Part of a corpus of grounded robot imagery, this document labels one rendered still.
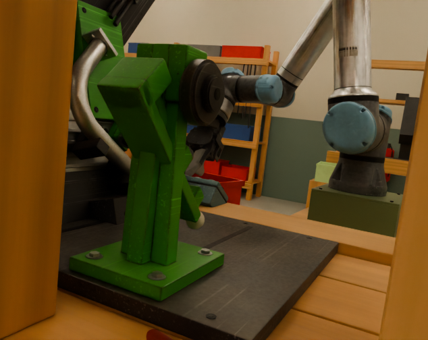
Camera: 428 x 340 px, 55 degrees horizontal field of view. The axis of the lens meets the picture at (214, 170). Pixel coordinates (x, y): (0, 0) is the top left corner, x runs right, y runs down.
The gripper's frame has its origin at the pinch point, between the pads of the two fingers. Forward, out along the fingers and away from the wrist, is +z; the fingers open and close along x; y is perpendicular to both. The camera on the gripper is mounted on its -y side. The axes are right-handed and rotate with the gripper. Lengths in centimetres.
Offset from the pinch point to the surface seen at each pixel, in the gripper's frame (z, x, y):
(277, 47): -409, 169, 352
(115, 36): -8.7, 4.2, -36.2
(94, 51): 0.9, -0.4, -41.9
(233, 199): -6.2, -4.3, 23.8
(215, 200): 6.8, -12.8, -3.7
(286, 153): -280, 132, 442
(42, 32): 20, -22, -64
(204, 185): 4.7, -9.6, -5.4
